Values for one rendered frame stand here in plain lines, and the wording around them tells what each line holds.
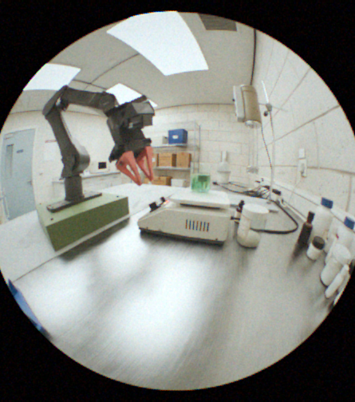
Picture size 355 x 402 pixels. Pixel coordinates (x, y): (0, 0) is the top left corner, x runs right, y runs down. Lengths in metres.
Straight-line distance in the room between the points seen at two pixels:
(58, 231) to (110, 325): 0.21
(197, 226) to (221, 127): 2.61
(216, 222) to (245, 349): 0.22
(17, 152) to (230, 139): 4.21
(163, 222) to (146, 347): 0.23
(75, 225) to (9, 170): 2.79
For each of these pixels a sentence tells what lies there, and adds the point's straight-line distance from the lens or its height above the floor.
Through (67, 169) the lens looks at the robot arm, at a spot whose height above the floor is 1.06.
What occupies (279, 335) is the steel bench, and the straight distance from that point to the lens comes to 0.20.
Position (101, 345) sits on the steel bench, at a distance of 0.17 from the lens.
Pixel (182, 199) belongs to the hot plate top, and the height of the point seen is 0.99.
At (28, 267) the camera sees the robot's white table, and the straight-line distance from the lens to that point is 0.32.
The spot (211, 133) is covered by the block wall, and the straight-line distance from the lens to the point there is 2.77.
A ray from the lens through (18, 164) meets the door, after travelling 3.00.
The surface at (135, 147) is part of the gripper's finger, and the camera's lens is 0.30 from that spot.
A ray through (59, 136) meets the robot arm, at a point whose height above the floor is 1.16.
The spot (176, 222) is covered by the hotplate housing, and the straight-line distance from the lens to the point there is 0.26.
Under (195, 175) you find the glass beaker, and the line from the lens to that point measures 0.29.
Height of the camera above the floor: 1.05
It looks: 16 degrees down
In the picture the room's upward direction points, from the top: 2 degrees clockwise
